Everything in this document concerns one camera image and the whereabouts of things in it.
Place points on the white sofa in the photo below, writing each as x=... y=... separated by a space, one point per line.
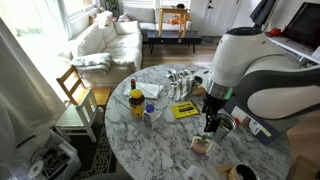
x=122 y=40

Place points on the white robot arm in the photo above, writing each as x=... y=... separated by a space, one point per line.
x=265 y=80

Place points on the wooden side table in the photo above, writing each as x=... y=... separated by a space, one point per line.
x=179 y=14

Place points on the amber glass jar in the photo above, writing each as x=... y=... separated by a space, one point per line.
x=199 y=91

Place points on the wooden chair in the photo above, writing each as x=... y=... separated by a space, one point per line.
x=74 y=88

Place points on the storage bin with clutter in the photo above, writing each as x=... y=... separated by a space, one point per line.
x=45 y=156

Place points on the yellow black card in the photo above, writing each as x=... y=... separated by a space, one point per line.
x=184 y=109

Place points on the blue cap bottle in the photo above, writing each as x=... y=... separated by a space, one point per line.
x=148 y=116

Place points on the dark coffee table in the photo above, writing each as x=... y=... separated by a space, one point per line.
x=173 y=37

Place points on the grey blanket on sofa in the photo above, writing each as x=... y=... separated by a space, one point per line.
x=93 y=62

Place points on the wooden block near tape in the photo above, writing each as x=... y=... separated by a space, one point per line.
x=224 y=168

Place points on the green sauce bottle red cap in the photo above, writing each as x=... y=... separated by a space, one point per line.
x=133 y=84

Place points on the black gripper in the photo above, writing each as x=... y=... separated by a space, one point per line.
x=211 y=107

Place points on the navy blue book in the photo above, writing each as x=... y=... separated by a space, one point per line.
x=259 y=128

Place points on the white folded napkin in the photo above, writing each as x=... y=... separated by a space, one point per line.
x=150 y=91

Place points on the laptop computer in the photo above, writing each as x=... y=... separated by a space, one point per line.
x=302 y=34

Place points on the striped dish towel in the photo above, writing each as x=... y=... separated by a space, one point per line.
x=182 y=83

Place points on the red cap spice bottle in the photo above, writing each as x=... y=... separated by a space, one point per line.
x=236 y=121

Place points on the grey metal cup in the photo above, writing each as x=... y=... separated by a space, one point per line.
x=226 y=125

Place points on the white step stool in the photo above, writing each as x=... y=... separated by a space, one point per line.
x=78 y=119

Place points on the yellow lid supplement jar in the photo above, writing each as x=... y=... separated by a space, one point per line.
x=136 y=101

